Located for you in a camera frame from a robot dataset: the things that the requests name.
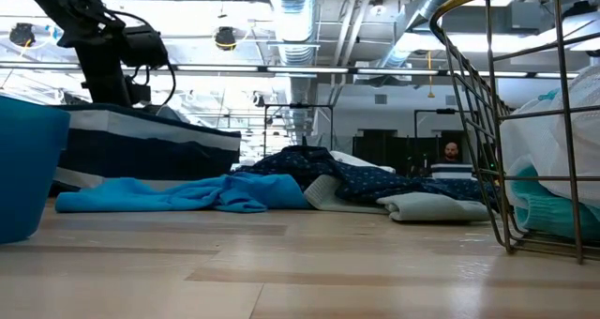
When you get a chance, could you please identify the navy dotted cloth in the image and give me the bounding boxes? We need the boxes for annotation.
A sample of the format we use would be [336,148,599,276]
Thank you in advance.
[232,144,499,206]

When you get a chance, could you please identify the large spiral ceiling duct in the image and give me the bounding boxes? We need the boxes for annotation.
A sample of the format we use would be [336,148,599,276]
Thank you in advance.
[268,0,321,133]

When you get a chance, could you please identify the light grey folded towel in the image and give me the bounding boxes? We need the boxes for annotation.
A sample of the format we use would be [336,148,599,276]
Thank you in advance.
[375,190,491,223]

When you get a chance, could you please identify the blue plastic bin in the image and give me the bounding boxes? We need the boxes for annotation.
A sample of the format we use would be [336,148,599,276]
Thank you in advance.
[0,95,72,246]

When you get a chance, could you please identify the white waffle cloth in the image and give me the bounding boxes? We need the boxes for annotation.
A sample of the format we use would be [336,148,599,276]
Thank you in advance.
[498,65,600,194]

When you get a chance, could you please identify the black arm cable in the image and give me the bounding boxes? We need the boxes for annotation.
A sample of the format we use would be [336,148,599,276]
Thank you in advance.
[108,8,178,107]

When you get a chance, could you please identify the black room partition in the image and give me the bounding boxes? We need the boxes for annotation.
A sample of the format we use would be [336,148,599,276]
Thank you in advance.
[352,129,471,175]

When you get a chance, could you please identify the slanted spiral ceiling duct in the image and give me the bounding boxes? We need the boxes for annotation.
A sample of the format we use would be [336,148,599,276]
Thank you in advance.
[378,0,466,69]

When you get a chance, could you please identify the black ceiling device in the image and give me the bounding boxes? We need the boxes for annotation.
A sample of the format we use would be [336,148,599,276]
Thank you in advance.
[8,22,37,48]
[214,25,237,52]

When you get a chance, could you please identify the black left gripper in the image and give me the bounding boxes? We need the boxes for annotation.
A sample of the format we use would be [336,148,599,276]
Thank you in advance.
[74,40,154,108]

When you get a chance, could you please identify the bright blue towel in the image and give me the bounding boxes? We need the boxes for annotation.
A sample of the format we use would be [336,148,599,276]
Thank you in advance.
[54,172,313,215]

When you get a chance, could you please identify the cream white cloth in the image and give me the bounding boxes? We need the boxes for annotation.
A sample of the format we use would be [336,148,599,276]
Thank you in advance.
[303,150,398,215]

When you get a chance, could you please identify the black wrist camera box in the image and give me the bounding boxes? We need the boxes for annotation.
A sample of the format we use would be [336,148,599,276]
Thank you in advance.
[118,24,170,69]

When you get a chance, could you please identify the metal wire basket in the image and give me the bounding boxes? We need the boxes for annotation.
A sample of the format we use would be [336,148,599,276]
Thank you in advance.
[428,0,600,266]

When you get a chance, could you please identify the long ceiling light bar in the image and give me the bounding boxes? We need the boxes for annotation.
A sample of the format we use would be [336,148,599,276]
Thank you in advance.
[0,61,580,81]

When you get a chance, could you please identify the navy white striped cloth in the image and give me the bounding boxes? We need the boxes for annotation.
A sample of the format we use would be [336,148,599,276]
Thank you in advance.
[49,102,243,199]

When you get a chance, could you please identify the black metal frame stand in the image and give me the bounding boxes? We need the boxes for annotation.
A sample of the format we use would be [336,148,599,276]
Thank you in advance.
[412,107,470,140]
[262,102,336,159]

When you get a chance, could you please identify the teal cloth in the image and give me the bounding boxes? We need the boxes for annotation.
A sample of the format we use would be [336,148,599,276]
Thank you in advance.
[508,87,600,243]

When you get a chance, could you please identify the yellow hanging cord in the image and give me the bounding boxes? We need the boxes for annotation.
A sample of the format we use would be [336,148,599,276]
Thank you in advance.
[425,50,437,99]

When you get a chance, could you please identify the person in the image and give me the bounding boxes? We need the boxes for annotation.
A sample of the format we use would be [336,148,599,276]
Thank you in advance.
[430,141,475,181]

